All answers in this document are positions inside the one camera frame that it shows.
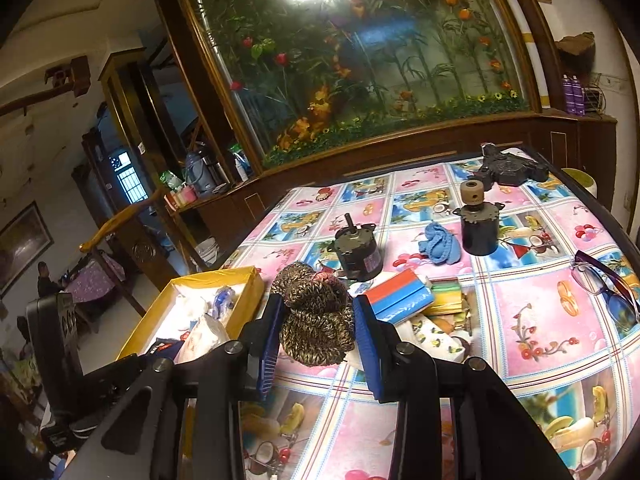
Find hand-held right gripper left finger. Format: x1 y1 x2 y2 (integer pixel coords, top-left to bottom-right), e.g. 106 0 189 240
60 294 288 480

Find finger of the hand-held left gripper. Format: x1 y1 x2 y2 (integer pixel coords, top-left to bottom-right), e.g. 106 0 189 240
80 352 153 413

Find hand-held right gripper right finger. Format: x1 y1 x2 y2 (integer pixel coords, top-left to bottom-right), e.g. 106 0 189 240
352 294 576 480

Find brown knit hat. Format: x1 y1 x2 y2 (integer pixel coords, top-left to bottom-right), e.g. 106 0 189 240
270 260 357 367

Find red and blue sponge pack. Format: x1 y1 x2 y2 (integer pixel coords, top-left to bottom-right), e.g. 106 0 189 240
361 269 435 325

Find lemon print tissue packet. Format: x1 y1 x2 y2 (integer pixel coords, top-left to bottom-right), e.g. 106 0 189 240
410 315 469 362

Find blue white scrubber packet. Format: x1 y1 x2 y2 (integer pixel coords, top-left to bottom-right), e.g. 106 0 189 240
212 285 237 327

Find pink tissue packet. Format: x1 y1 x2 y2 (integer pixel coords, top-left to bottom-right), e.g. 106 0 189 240
176 312 229 364

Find yellow green sponge pack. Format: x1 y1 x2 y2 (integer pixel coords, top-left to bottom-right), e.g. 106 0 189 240
425 277 474 317

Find yellow cardboard box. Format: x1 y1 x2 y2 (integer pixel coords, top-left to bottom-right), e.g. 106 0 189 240
116 266 265 362

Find table with purple cloth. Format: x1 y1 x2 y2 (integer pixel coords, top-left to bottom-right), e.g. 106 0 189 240
65 255 127 307

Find dark motor with metal shaft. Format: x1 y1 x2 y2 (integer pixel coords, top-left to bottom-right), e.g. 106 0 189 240
327 212 384 282

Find blue knit cloth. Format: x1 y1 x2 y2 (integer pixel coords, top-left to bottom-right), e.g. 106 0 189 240
424 222 464 266

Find fruit print tablecloth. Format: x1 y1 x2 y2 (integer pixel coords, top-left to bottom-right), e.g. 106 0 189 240
220 157 640 480

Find dark motor with wooden pulley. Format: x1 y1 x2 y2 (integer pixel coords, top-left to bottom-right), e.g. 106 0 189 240
452 179 506 257

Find white spray bottle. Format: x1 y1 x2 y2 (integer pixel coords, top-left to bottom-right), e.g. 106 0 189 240
230 142 252 184

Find blue grey thermos jug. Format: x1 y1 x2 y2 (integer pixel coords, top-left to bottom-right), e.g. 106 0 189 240
185 142 226 197

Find wooden base cabinet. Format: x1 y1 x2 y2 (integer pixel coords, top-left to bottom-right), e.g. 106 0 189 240
245 110 619 241

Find black gear mechanism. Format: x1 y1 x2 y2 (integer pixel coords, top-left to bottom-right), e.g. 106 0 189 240
472 142 549 187

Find purple framed eyeglasses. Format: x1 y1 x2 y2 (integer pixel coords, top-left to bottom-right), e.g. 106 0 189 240
570 250 640 334

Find green lidded white bucket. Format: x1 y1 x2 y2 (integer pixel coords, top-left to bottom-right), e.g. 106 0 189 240
560 167 599 199

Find tall wooden shelf cabinet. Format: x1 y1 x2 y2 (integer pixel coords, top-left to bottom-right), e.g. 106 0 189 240
97 0 261 271

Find planted glass display tank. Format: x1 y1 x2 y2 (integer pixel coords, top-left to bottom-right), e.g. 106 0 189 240
167 0 545 171

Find white gold striped pillar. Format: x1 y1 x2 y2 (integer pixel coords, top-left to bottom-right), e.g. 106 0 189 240
500 0 547 109

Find brown driftwood ornament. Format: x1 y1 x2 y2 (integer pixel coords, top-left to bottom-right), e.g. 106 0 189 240
557 32 596 62

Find framed wall picture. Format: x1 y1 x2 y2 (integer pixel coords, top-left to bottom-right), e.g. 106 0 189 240
0 200 55 297

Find wooden chair with curved rail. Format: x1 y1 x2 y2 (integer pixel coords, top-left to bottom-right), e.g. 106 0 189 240
80 187 212 334

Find wire rack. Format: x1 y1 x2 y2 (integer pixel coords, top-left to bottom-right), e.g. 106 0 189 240
582 72 607 112

